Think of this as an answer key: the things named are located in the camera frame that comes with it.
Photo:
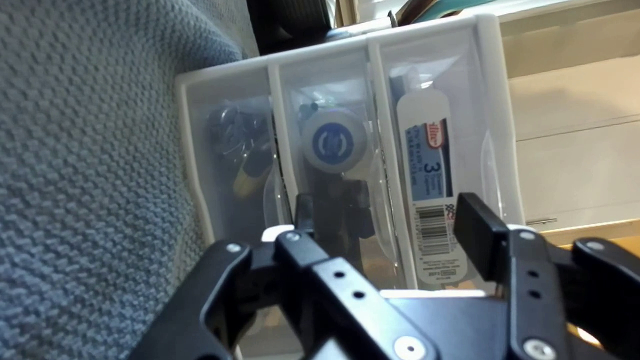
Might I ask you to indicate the dark small parts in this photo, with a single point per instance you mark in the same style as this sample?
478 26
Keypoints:
240 141

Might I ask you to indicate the blue grey towel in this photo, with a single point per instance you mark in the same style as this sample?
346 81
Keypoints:
80 167

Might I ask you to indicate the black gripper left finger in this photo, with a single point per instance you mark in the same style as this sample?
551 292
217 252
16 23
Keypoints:
312 261

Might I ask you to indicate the clear drawer with label pack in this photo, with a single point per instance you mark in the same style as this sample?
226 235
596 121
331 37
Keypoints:
471 101

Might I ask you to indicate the blue round disc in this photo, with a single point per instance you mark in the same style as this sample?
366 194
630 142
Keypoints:
333 141

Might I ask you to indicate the clear drawer with blue disc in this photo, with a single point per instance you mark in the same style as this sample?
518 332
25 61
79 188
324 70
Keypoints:
333 86

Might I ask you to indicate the clear drawer with dark items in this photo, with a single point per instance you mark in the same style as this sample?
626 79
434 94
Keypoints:
206 200

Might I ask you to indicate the white labelled bottle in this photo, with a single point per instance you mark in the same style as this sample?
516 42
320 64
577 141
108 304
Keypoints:
426 132

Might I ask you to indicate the white kitchen base cabinet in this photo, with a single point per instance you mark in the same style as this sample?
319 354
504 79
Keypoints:
573 167

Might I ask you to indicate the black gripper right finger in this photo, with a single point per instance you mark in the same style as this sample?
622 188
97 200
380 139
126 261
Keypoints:
533 292

